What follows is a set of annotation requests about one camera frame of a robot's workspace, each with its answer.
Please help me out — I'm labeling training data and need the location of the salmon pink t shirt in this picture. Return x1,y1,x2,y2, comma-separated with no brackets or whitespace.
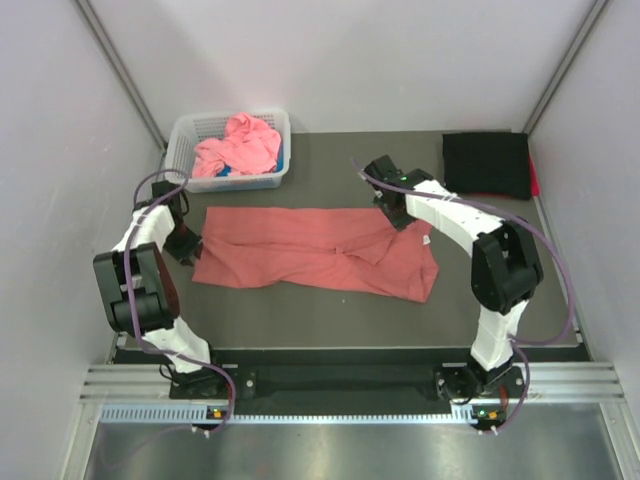
192,207,439,303

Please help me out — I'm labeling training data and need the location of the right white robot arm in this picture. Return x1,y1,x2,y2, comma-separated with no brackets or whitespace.
360,155,544,398

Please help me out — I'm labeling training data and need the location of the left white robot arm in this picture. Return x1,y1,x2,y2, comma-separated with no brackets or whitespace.
93,180,232,399

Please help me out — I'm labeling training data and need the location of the folded black t shirt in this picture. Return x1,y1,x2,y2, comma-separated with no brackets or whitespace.
442,131,533,200

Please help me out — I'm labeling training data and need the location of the white plastic basket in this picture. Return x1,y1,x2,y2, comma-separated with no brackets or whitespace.
164,108,291,193

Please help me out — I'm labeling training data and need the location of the pink t shirt in basket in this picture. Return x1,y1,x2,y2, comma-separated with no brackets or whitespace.
192,113,282,178

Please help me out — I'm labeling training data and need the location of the folded red t shirt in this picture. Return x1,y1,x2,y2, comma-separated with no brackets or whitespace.
529,157,540,197

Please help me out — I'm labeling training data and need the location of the slotted grey cable duct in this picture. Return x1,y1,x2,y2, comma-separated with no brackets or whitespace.
100,404,504,426

